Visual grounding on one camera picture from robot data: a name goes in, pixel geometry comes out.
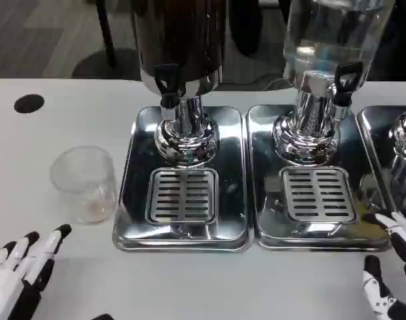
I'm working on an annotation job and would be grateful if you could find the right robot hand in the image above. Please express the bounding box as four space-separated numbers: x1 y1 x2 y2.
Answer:
361 211 406 320

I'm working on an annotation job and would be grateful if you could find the black round table grommet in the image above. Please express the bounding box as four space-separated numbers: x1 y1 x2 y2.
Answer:
13 93 45 113

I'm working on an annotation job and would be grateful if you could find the steel tray at edge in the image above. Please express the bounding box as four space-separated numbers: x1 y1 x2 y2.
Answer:
355 105 406 217

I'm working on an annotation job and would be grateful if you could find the black tap of clear dispenser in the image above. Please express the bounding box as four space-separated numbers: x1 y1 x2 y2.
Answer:
332 61 364 121

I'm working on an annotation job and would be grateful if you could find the steel tray of clear dispenser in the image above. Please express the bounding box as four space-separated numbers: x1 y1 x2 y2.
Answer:
244 104 393 253

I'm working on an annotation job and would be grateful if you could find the clear water drink dispenser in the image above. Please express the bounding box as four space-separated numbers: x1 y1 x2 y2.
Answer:
272 0 395 166

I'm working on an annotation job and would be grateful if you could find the clear ribbed glass cup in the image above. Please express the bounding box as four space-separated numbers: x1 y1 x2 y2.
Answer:
49 145 119 225

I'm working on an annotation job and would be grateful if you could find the steel grid of dark dispenser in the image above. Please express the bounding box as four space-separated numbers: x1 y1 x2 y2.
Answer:
145 167 220 225

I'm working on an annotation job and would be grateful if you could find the person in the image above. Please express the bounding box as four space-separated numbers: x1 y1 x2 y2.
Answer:
227 0 265 58

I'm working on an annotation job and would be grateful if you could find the black tap of dark dispenser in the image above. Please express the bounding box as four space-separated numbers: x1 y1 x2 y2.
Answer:
153 63 182 121

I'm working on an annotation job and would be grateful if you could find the chrome dispenser pedestal at edge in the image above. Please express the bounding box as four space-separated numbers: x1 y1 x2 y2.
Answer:
387 108 406 214

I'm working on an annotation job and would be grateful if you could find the black stand with round base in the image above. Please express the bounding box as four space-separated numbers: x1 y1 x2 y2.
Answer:
71 0 143 79

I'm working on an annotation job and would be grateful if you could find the steel grid of clear dispenser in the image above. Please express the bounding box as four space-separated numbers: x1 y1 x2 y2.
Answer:
278 165 360 224

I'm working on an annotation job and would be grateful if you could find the dark drink dispenser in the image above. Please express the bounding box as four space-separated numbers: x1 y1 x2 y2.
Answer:
131 0 227 167

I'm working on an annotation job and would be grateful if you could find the steel tray of dark dispenser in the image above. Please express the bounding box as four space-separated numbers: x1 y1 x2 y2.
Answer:
111 105 251 253

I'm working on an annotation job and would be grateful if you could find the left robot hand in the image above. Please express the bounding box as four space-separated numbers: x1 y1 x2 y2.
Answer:
0 223 114 320

